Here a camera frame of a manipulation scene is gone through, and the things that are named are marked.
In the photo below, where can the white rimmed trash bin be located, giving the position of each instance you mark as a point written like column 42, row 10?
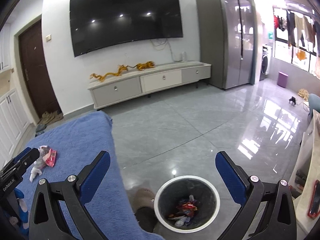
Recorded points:
column 184, row 189

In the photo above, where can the black wall television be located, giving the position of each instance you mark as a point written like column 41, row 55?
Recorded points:
column 97, row 24

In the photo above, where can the doormat with shoes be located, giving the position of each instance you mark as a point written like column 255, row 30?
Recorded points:
column 48, row 118

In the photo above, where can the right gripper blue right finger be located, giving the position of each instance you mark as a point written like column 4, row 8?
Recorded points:
column 278, row 220

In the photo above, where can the wall light switch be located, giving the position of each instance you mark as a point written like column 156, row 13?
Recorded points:
column 48, row 38

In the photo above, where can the golden dragon ornament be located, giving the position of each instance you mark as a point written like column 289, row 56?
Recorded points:
column 123, row 69

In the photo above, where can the white wall cupboards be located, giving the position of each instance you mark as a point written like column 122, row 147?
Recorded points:
column 14, row 120

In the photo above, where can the white tissue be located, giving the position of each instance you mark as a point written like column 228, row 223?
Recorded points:
column 36, row 169

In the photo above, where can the small black toy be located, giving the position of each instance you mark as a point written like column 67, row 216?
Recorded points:
column 292, row 100

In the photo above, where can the white grey TV cabinet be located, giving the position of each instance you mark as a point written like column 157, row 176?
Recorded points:
column 136, row 83

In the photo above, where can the pink red snack wrapper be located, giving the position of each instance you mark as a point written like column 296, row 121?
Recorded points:
column 50, row 158

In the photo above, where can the grey refrigerator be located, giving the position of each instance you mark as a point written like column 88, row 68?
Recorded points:
column 227, row 40

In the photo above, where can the hanging clothes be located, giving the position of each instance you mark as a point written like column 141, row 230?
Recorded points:
column 296, row 37

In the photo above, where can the red snack bag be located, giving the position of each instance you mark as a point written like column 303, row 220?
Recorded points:
column 186, row 209

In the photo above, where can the blue gloved left hand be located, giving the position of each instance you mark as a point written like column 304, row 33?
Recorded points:
column 17, row 212

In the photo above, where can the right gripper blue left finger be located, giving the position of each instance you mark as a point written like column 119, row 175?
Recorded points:
column 47, row 220

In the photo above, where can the white washing machine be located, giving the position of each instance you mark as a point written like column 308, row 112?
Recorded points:
column 265, row 62

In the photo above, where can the beige slipper foot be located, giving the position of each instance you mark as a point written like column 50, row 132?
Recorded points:
column 143, row 198

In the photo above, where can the purple stool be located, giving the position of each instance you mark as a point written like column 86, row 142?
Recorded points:
column 282, row 79

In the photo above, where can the white side table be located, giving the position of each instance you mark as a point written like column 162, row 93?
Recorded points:
column 307, row 163

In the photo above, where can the dark brown door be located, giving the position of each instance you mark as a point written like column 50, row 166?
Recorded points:
column 35, row 71

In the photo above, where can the red phone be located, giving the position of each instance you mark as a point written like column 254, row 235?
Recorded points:
column 313, row 211

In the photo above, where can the silver wrapper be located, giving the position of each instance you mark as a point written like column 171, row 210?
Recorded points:
column 44, row 152

